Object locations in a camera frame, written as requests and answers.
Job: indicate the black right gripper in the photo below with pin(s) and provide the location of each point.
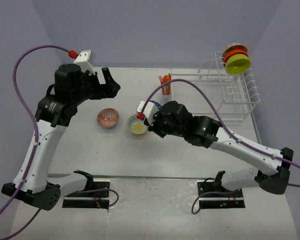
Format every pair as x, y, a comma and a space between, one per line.
154, 127

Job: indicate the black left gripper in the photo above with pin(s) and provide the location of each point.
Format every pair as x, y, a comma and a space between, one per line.
111, 87

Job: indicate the blue triangle patterned bowl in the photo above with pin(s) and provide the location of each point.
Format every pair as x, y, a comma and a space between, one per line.
157, 104

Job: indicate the red patterned bowl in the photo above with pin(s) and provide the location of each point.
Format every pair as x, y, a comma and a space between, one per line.
108, 118

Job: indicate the yellow teal patterned bowl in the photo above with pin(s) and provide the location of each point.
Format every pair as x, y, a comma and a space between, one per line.
136, 126

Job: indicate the lime green bowl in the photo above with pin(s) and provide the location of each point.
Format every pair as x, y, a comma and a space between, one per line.
237, 64

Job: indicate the orange bowl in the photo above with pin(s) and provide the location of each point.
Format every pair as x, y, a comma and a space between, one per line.
234, 52

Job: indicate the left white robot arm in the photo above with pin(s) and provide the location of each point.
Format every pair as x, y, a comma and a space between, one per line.
31, 185

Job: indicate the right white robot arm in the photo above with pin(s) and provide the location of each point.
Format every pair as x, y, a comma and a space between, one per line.
267, 171

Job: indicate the white cutlery holder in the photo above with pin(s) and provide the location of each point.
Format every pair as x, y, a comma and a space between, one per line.
165, 99

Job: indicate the orange plastic fork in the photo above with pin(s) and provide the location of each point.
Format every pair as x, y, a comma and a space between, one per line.
162, 82

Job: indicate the orange plastic spoon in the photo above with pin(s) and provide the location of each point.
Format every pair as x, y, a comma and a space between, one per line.
167, 79

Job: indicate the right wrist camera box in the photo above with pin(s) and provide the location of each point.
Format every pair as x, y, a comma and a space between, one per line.
146, 112

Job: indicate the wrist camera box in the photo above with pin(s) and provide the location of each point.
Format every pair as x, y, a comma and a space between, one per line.
146, 112
85, 60

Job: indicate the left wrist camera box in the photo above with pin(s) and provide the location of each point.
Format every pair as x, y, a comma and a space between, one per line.
85, 60

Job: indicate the white wire dish rack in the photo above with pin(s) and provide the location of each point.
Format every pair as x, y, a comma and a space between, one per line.
233, 96

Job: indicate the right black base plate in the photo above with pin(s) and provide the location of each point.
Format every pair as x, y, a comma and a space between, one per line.
218, 201

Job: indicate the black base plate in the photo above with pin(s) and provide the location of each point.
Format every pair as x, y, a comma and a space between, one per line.
92, 200
218, 201

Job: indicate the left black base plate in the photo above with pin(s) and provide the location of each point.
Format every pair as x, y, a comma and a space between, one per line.
92, 200

